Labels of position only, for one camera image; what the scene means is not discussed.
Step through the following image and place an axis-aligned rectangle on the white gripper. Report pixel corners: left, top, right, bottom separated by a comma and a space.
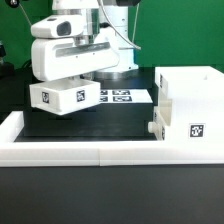
31, 15, 119, 81

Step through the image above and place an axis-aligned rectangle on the white drawer tray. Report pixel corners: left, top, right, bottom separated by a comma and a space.
148, 99, 172, 141
30, 78, 101, 115

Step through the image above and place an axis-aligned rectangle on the white drawer cabinet box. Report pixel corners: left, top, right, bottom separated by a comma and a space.
155, 66, 224, 143

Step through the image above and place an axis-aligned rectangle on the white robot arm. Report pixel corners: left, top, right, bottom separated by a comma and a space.
31, 0, 140, 81

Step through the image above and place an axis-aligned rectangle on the black stand on left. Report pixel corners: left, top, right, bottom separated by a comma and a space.
0, 41, 15, 77

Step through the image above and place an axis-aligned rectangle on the white marker tag sheet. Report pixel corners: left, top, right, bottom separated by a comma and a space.
100, 89, 152, 104

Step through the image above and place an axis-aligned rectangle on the black raised platform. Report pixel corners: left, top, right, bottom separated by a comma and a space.
0, 68, 157, 142

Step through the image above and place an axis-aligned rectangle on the thin white cable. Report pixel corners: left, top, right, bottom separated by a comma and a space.
98, 0, 142, 51

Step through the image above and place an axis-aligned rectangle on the white foam border frame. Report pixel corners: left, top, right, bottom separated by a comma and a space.
0, 111, 224, 167

